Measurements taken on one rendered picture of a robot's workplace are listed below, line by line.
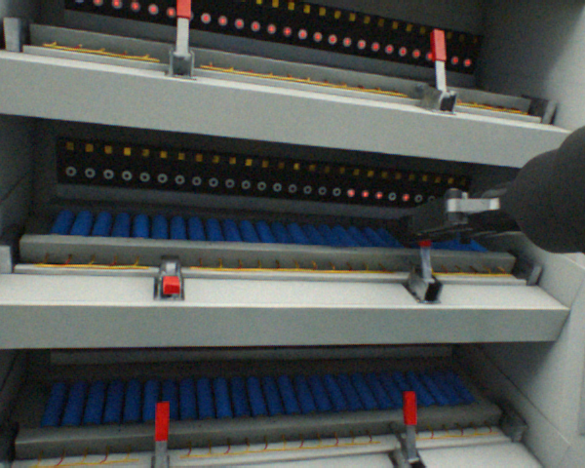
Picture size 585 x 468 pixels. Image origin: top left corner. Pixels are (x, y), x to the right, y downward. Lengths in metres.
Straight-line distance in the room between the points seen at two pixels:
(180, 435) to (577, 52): 0.62
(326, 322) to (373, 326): 0.05
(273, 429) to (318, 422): 0.05
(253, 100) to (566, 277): 0.41
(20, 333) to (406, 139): 0.40
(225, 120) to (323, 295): 0.20
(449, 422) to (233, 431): 0.27
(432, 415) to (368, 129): 0.36
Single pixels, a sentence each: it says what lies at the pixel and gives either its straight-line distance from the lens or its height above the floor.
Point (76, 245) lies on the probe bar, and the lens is 0.48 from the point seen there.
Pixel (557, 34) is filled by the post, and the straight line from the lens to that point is 0.70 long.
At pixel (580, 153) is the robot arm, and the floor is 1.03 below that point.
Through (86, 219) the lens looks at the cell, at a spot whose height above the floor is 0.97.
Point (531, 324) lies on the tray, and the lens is 0.60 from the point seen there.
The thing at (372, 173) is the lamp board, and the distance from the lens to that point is 0.64.
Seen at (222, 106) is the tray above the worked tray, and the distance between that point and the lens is 0.44.
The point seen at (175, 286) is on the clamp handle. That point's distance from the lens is 0.37.
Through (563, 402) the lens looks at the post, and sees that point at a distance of 0.65.
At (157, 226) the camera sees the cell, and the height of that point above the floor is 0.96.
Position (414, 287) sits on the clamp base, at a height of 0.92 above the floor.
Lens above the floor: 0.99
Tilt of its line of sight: 3 degrees down
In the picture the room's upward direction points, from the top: 4 degrees clockwise
